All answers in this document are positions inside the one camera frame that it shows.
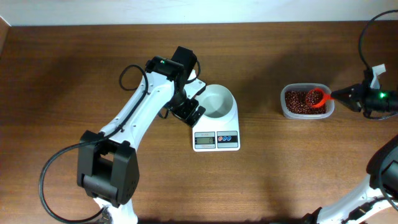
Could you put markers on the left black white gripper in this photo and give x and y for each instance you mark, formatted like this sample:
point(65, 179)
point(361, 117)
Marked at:
point(188, 114)

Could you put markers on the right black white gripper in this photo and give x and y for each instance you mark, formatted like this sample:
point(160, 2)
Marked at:
point(360, 92)

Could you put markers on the orange measuring scoop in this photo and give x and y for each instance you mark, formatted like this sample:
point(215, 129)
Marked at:
point(316, 98)

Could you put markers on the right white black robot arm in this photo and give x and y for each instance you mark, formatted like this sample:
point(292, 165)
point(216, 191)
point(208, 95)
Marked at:
point(378, 190)

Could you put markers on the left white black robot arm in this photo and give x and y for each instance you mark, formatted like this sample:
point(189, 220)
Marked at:
point(107, 161)

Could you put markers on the white round bowl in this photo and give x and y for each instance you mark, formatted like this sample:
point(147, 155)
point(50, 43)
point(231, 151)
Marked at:
point(217, 101)

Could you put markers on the white digital kitchen scale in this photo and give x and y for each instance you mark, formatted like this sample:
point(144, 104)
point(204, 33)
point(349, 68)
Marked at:
point(216, 135)

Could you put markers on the clear plastic bean container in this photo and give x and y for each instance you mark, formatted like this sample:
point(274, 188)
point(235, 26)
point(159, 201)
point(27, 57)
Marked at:
point(330, 106)

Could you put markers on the red beans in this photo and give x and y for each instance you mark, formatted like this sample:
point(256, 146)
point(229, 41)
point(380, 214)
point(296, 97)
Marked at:
point(295, 103)

